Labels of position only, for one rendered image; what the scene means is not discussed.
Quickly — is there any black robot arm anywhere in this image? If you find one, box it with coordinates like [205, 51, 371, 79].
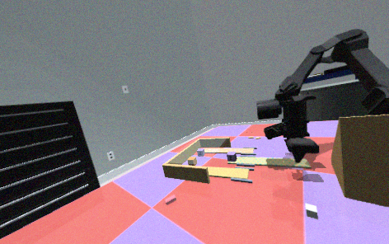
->
[256, 29, 389, 139]

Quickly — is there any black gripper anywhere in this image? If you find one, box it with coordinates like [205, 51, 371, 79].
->
[283, 116, 319, 163]

